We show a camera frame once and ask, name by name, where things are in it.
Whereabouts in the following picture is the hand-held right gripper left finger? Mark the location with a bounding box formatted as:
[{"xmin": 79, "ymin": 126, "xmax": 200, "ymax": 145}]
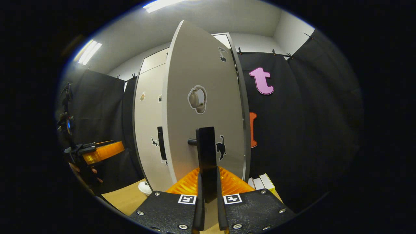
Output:
[{"xmin": 129, "ymin": 167, "xmax": 206, "ymax": 234}]

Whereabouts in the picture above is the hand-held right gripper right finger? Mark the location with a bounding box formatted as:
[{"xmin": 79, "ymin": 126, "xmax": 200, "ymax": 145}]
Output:
[{"xmin": 216, "ymin": 166, "xmax": 296, "ymax": 234}]

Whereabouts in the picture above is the cabinet door with camera sticker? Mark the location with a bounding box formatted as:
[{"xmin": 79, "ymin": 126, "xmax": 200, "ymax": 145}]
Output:
[{"xmin": 134, "ymin": 63, "xmax": 168, "ymax": 192}]

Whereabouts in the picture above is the white double-door shoe cabinet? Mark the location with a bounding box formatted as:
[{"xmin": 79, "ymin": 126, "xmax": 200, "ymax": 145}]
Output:
[{"xmin": 133, "ymin": 32, "xmax": 251, "ymax": 193}]

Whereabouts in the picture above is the cabinet door with headphone sticker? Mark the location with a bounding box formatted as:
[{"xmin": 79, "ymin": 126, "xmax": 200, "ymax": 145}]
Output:
[{"xmin": 162, "ymin": 19, "xmax": 246, "ymax": 192}]

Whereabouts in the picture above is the plain white box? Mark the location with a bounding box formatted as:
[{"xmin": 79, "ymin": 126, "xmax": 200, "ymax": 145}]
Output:
[{"xmin": 248, "ymin": 177, "xmax": 264, "ymax": 191}]

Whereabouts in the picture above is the white box with yellow edge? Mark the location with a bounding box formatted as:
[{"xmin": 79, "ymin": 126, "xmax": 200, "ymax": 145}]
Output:
[{"xmin": 259, "ymin": 173, "xmax": 276, "ymax": 195}]

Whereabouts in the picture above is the white round object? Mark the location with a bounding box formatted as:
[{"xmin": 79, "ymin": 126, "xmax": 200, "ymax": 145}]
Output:
[{"xmin": 138, "ymin": 181, "xmax": 153, "ymax": 196}]

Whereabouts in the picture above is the black backdrop cloth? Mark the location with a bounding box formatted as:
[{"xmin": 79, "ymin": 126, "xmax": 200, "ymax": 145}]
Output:
[{"xmin": 70, "ymin": 29, "xmax": 364, "ymax": 213}]

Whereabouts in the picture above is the small ceiling light panel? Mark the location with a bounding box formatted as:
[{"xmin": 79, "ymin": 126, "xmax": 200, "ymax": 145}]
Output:
[{"xmin": 74, "ymin": 40, "xmax": 102, "ymax": 65}]

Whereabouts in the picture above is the large ceiling light panel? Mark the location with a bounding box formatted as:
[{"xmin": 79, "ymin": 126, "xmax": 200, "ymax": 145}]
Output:
[{"xmin": 143, "ymin": 0, "xmax": 186, "ymax": 13}]

